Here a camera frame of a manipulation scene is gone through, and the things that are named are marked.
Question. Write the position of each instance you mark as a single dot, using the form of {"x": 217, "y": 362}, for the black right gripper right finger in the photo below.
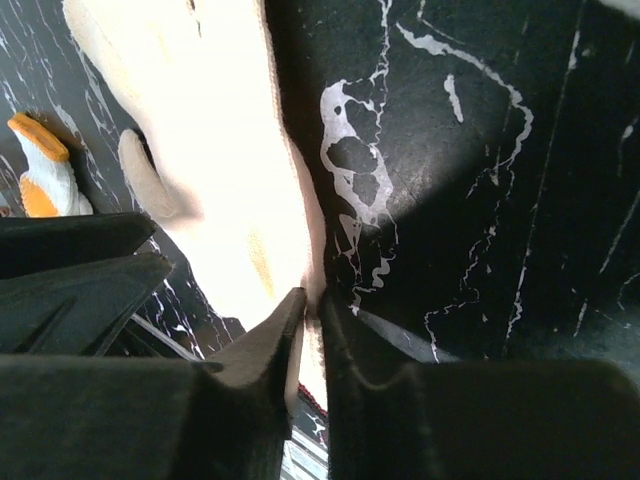
{"x": 391, "y": 417}

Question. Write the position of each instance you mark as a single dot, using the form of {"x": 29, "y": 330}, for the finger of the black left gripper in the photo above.
{"x": 32, "y": 245}
{"x": 78, "y": 310}

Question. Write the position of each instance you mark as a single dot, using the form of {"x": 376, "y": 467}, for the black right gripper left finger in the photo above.
{"x": 65, "y": 417}

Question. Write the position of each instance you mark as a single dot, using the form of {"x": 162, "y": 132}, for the cream knit glove red cuff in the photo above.
{"x": 210, "y": 159}

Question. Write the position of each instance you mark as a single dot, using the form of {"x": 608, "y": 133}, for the orange dotted work glove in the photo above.
{"x": 48, "y": 187}

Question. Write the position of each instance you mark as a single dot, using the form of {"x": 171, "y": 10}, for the aluminium front rail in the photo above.
{"x": 305, "y": 454}

